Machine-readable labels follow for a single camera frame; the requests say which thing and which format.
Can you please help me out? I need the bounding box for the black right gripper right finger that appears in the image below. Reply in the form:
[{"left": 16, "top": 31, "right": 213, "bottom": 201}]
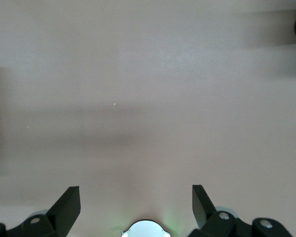
[{"left": 188, "top": 184, "right": 252, "bottom": 237}]

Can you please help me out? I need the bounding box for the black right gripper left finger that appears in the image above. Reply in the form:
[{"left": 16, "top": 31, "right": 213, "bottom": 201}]
[{"left": 7, "top": 186, "right": 80, "bottom": 237}]

